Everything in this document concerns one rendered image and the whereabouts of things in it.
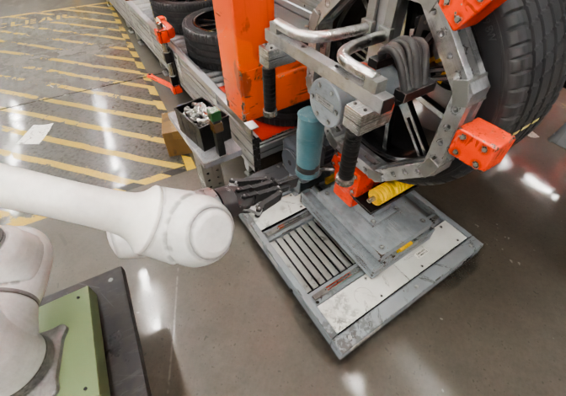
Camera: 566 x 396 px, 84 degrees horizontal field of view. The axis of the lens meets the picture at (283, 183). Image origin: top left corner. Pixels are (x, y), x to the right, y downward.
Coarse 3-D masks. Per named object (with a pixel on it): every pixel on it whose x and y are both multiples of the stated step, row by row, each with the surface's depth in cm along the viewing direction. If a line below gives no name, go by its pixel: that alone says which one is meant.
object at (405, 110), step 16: (368, 0) 87; (352, 16) 95; (336, 48) 103; (400, 112) 118; (416, 112) 90; (384, 128) 112; (400, 128) 113; (416, 128) 90; (368, 144) 107; (384, 144) 103; (400, 144) 106; (416, 144) 92; (400, 160) 97
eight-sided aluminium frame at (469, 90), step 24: (336, 0) 82; (432, 0) 61; (312, 24) 94; (432, 24) 64; (312, 48) 100; (456, 48) 61; (312, 72) 103; (456, 72) 63; (480, 72) 63; (456, 96) 65; (480, 96) 65; (456, 120) 67; (336, 144) 108; (360, 144) 106; (432, 144) 75; (360, 168) 102; (384, 168) 93; (408, 168) 84; (432, 168) 77
